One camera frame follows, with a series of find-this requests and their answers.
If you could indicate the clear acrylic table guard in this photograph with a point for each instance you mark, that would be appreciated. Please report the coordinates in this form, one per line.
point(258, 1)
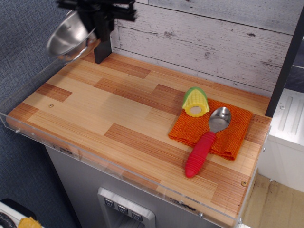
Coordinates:
point(117, 114)

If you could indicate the stainless steel colander bowl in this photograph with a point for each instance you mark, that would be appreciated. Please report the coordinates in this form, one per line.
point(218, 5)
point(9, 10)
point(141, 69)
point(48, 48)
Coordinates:
point(71, 40)

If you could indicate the white plastic appliance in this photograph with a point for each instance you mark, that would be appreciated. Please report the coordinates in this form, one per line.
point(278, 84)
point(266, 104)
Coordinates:
point(282, 156)

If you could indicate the yellow object at bottom left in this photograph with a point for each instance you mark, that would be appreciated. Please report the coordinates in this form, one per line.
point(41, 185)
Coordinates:
point(29, 223)

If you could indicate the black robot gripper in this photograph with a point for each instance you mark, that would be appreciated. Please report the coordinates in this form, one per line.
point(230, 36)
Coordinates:
point(104, 12)

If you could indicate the silver dispenser panel with buttons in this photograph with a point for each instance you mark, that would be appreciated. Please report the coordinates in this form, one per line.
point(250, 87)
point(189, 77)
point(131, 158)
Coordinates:
point(120, 212)

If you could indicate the yellow toy corn cob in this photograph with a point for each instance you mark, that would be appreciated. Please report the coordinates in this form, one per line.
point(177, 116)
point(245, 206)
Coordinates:
point(195, 102)

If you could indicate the black vertical post right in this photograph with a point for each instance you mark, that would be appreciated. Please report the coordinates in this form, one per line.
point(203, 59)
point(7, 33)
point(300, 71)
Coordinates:
point(287, 65)

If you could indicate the red handled metal spoon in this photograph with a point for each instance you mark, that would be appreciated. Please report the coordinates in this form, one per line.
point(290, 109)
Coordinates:
point(218, 121)

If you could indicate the grey cabinet front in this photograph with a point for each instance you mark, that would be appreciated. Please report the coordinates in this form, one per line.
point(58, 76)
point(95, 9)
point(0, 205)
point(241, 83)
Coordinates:
point(82, 181)

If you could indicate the orange folded cloth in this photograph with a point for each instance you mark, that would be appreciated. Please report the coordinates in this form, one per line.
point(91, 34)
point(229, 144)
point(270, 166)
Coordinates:
point(188, 130)

